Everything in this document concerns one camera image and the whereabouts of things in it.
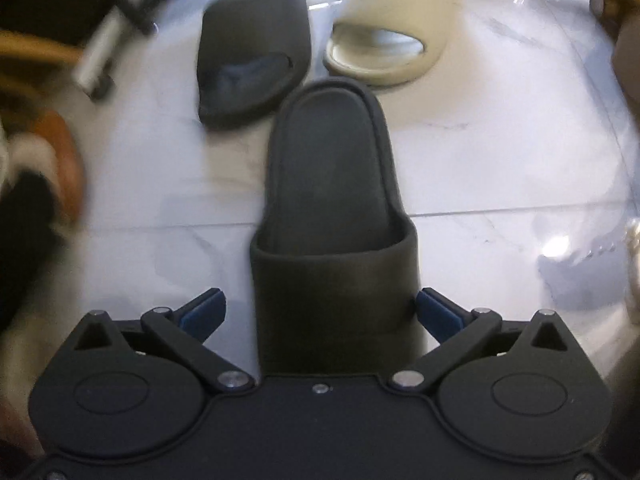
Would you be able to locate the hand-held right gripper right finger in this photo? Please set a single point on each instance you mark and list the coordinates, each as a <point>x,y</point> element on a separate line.
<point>439,312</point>

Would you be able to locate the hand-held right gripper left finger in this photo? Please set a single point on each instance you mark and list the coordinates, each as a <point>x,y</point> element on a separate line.
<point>205,310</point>

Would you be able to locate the black slide sandal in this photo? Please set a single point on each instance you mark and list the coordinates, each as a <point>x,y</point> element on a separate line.
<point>255,45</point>
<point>330,200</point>

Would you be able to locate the orange fleece-lined slipper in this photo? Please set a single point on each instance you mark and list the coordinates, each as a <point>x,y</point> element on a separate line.
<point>62,160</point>

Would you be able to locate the white tube with black foot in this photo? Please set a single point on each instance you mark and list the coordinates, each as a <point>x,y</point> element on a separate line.
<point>107,45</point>

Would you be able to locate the beige slide sandal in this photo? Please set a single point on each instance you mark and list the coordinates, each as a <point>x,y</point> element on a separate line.
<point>395,25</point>

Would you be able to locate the yellow wooden chair leg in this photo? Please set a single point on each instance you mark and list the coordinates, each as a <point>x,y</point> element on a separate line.
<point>35,47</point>

